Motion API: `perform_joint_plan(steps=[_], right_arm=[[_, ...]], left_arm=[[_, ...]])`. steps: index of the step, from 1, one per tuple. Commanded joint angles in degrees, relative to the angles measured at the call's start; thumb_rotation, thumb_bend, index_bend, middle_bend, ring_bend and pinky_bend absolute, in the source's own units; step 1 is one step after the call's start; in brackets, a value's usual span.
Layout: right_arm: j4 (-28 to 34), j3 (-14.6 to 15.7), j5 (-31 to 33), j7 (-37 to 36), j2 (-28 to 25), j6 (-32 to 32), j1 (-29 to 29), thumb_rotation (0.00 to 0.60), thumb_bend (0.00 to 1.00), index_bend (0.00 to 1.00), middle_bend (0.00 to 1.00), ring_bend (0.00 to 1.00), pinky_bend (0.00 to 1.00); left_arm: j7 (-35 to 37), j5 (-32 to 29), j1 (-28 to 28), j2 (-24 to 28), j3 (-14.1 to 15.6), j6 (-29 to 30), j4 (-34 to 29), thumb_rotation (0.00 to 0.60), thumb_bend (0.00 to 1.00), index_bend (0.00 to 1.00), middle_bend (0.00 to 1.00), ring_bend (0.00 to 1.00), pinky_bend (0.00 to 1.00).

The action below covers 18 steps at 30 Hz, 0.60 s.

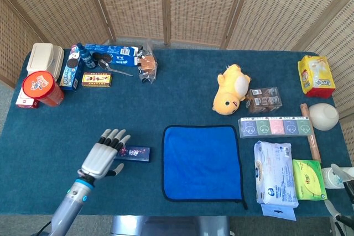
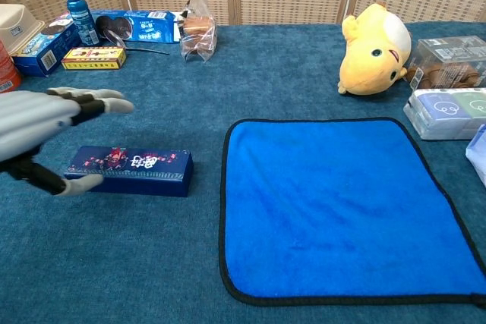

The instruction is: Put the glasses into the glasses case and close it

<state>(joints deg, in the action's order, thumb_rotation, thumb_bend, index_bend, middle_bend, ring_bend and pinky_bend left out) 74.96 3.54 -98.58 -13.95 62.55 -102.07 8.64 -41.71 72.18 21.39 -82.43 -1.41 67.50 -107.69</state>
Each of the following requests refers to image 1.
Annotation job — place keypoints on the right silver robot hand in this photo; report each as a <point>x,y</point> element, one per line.
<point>344,176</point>

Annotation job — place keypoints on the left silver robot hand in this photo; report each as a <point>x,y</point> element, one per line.
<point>101,158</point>

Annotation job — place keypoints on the blue glasses case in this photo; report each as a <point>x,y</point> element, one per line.
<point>135,153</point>

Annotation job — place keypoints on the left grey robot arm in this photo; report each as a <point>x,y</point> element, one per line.
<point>72,203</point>

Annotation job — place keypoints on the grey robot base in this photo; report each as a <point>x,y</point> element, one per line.
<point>166,226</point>

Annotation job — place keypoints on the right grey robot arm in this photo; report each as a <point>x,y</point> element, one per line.
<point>343,229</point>

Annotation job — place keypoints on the white cup with blue flower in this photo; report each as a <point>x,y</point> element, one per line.
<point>330,179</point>

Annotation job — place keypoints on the green tissue pack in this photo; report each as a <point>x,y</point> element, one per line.
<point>307,180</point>

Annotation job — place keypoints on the wooden rolling pin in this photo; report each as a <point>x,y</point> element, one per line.
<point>315,147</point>

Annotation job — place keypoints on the teal table cover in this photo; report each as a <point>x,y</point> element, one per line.
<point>55,136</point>

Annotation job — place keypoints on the cream bowl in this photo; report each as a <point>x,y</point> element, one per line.
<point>323,117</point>

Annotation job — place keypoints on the white wet wipes pack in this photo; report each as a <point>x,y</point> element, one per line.
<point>273,172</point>

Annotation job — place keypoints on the yellow and red small box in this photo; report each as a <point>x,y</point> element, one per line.
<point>96,79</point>

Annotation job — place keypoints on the multi-colour tissue packet row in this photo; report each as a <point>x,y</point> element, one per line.
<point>276,126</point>

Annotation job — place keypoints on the blue cookie box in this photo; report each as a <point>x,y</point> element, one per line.
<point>70,77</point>

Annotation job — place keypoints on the red and white small box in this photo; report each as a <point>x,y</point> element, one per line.
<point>25,102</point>

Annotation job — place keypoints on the metal spoon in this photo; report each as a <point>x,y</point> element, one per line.
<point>103,64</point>

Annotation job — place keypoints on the orange-red round can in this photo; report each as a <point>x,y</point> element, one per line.
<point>38,84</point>

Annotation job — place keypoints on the blue spray bottle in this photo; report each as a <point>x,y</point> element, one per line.
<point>87,59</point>

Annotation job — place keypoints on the blue cloth with black edge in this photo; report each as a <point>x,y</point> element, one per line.
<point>202,161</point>

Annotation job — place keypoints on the long blue cookie package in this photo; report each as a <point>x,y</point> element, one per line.
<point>121,56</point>

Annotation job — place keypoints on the clear bag of bread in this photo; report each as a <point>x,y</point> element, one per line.
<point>148,63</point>

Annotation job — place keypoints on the clear box of brown pastries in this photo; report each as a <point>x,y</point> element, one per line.
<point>264,100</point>

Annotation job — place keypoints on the beige plastic lunch box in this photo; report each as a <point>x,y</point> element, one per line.
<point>41,56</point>

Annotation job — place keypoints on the yellow plush toy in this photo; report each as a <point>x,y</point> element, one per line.
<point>231,92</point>

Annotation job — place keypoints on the woven wooden folding screen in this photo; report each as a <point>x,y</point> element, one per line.
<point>193,4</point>

